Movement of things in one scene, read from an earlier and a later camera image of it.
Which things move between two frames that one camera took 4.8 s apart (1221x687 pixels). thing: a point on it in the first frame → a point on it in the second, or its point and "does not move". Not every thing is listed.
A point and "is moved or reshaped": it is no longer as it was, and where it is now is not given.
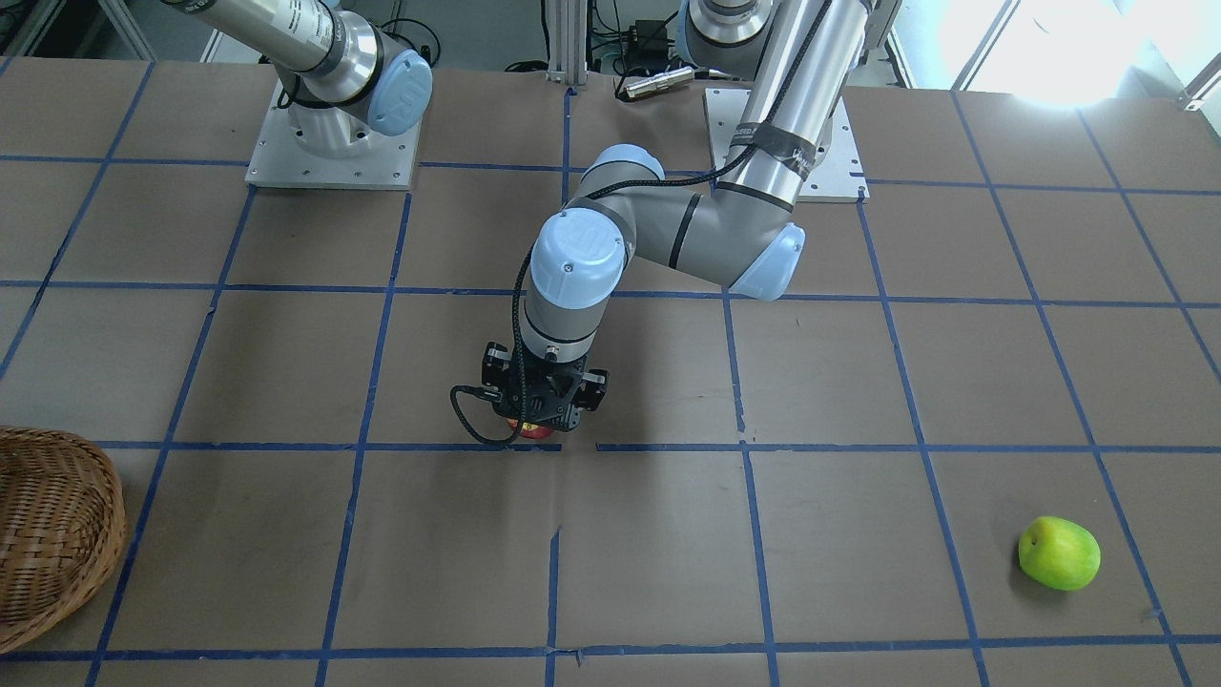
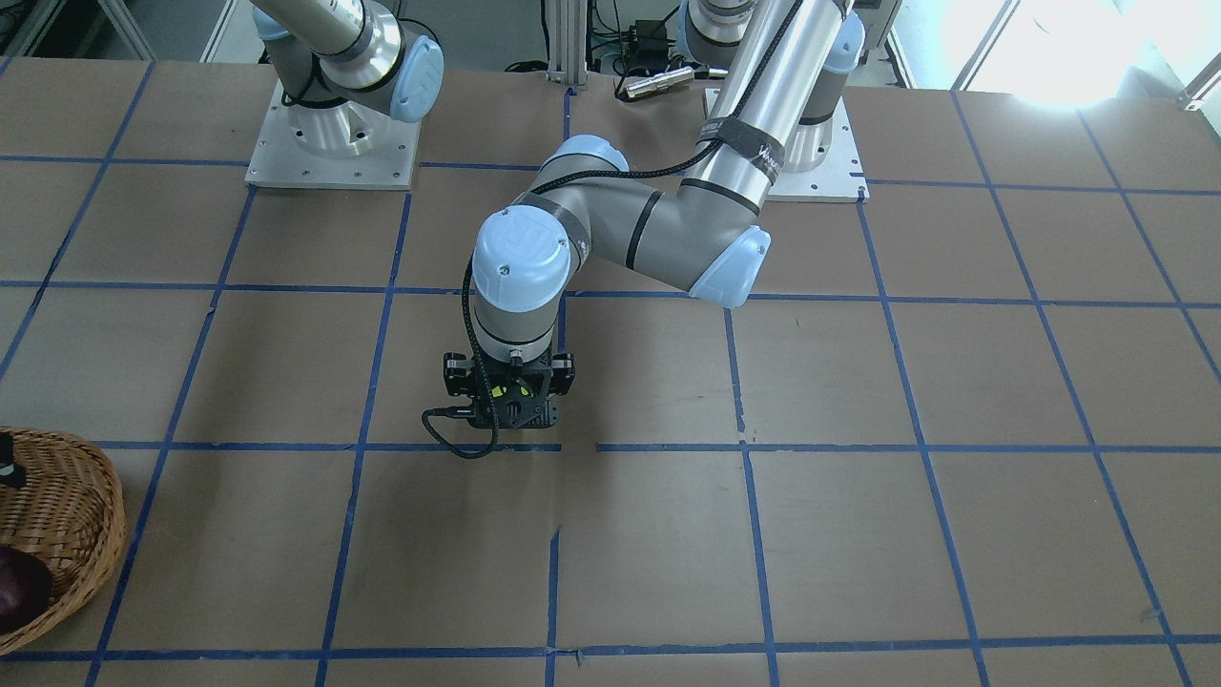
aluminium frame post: [567, 25] does not move
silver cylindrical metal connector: [660, 81] does not move
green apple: [1058, 553] is moved or reshaped
